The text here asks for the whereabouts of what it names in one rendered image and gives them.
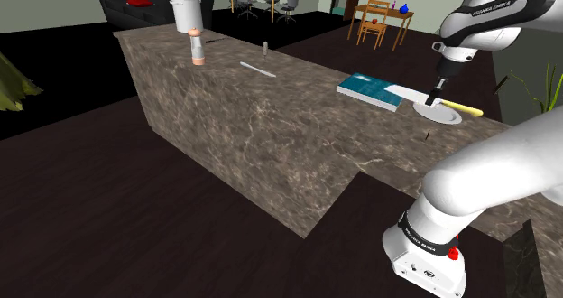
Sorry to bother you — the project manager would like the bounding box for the white plate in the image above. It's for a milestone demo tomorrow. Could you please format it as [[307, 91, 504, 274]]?
[[411, 100, 464, 126]]

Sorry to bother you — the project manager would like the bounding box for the brown wooden side table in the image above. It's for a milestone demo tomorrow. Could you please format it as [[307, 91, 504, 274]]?
[[346, 0, 415, 52]]

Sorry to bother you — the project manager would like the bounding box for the teal book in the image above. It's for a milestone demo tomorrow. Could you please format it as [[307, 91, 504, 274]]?
[[336, 72, 411, 113]]

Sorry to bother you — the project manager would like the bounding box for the brown wooden chair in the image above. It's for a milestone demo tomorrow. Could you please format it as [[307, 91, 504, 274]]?
[[356, 0, 392, 51]]

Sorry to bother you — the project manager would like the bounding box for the green leafy plant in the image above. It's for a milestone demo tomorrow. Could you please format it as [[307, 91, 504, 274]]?
[[509, 60, 563, 114]]

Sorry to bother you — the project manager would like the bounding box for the dark brown door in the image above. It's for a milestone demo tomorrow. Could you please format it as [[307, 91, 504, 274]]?
[[342, 0, 365, 22]]

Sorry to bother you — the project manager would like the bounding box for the white butter knife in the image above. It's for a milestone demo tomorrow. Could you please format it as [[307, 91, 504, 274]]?
[[238, 61, 278, 79]]

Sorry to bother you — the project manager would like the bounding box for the dark robot stand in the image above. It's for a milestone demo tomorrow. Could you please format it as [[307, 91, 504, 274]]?
[[308, 171, 507, 298]]

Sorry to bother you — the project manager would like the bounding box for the peach and clear pepper grinder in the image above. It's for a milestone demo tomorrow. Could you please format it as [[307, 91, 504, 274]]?
[[187, 27, 207, 67]]

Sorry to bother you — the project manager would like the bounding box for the white bucket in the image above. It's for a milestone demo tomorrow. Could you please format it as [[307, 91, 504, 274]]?
[[168, 0, 205, 34]]

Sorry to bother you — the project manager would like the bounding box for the black sofa with red cushion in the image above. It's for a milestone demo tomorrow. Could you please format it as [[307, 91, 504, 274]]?
[[91, 0, 216, 31]]

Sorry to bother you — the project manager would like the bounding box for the yellow-green plant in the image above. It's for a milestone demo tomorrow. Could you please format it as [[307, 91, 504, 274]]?
[[0, 51, 43, 112]]

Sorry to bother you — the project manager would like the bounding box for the yellow-handled white cleaver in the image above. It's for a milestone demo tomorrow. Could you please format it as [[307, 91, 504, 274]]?
[[383, 84, 485, 118]]

